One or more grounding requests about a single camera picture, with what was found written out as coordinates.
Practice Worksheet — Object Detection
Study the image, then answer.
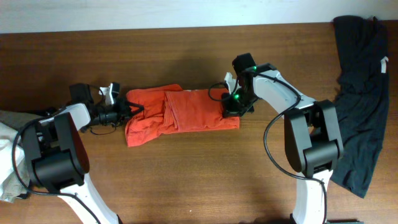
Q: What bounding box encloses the white folded garment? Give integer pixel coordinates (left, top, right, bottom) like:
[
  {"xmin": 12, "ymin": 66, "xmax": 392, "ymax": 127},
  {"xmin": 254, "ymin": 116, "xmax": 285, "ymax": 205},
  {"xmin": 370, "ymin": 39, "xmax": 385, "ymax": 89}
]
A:
[{"xmin": 1, "ymin": 123, "xmax": 17, "ymax": 188}]

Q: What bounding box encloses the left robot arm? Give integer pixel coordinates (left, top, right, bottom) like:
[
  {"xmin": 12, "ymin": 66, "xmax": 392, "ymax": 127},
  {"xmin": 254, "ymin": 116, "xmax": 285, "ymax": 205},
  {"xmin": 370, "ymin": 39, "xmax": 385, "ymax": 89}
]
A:
[{"xmin": 17, "ymin": 82, "xmax": 144, "ymax": 223}]

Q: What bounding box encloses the red t-shirt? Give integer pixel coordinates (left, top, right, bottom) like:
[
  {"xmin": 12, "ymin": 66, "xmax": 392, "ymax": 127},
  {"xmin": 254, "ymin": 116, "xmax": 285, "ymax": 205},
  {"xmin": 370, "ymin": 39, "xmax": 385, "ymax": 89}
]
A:
[{"xmin": 125, "ymin": 84, "xmax": 240, "ymax": 147}]

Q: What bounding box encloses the grey folded garment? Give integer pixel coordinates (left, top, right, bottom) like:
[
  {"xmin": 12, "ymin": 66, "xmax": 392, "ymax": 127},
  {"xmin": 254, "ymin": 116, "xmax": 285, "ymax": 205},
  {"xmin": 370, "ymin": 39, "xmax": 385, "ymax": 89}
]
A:
[{"xmin": 0, "ymin": 110, "xmax": 41, "ymax": 203}]

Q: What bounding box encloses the black t-shirt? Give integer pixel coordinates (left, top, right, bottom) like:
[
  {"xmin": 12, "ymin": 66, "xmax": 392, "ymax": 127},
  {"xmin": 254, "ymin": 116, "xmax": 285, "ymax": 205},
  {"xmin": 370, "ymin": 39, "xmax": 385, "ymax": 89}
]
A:
[{"xmin": 331, "ymin": 16, "xmax": 389, "ymax": 198}]

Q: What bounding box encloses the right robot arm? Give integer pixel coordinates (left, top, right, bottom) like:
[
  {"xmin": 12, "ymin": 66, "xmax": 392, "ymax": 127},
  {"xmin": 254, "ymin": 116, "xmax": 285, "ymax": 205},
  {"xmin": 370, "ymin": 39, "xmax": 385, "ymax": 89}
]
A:
[{"xmin": 223, "ymin": 64, "xmax": 343, "ymax": 223}]

